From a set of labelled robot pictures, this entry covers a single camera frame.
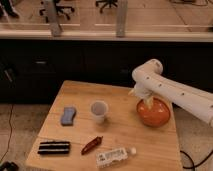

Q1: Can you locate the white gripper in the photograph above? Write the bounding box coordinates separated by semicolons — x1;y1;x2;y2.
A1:
129;83;153;99

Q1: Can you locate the yellowish spoon tool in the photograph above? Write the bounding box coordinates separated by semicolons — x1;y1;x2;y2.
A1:
144;96;154;109

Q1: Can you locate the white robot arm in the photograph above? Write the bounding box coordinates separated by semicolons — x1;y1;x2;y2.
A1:
130;59;213;127

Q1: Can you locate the orange bowl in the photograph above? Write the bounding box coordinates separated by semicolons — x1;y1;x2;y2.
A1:
136;98;170;127

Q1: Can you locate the white paper cup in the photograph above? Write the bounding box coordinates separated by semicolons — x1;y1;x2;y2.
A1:
90;100;109;124

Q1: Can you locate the red chip bag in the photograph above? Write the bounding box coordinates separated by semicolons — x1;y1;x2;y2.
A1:
81;136;102;155

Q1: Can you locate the blue sponge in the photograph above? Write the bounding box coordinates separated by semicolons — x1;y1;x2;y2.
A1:
60;107;76;126

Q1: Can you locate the clear plastic bottle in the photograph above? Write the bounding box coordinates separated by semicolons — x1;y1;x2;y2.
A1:
96;147;137;168

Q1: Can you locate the right office chair base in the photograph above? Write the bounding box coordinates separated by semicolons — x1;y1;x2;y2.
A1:
95;0;118;13

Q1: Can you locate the office chair base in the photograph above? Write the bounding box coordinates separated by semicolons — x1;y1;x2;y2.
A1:
39;0;75;20
95;0;118;13

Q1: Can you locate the black cabinet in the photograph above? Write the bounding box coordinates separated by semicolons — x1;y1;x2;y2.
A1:
0;39;213;104

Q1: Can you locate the black ridged block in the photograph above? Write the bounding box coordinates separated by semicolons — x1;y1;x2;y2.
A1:
38;141;70;155

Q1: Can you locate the left office chair base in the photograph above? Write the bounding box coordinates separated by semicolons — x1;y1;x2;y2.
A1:
39;0;75;20

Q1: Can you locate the black object on floor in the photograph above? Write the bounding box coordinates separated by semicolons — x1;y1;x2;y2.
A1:
0;162;19;171

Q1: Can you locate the right grey post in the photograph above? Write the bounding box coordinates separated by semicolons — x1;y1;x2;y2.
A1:
116;0;128;37

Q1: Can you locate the grey post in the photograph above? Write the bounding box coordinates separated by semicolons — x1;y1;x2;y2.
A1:
44;0;62;37
116;0;128;37

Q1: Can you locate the black floor cable right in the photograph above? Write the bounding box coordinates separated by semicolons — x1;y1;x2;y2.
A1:
179;148;213;170

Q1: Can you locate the black floor cable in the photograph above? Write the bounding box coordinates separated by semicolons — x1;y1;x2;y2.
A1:
179;148;213;170
0;101;15;164

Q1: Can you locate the left grey post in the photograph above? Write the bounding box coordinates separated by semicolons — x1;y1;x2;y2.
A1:
44;0;62;37

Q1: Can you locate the black floor cable left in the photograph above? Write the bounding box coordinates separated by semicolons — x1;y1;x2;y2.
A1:
0;101;15;164

